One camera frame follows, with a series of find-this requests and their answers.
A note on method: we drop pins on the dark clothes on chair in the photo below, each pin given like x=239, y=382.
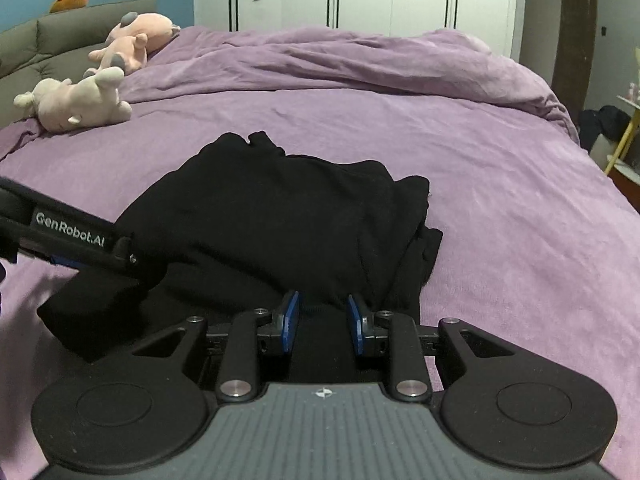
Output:
x=610, y=121

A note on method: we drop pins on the grey tufted headboard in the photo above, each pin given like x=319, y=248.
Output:
x=56, y=46

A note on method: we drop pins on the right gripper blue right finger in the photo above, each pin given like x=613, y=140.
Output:
x=369, y=329

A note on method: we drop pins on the purple bed blanket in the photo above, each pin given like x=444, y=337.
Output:
x=539, y=246

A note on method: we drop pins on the pink plush toy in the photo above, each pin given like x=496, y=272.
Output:
x=132, y=40

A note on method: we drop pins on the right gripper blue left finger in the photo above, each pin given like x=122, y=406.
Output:
x=277, y=329

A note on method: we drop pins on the yellow side table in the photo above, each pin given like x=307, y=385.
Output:
x=623, y=146

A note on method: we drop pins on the orange plush toy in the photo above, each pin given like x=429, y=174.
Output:
x=65, y=5

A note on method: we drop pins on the white plush toy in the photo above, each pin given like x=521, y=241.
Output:
x=61, y=106

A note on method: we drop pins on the black garment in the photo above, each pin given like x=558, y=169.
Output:
x=238, y=226

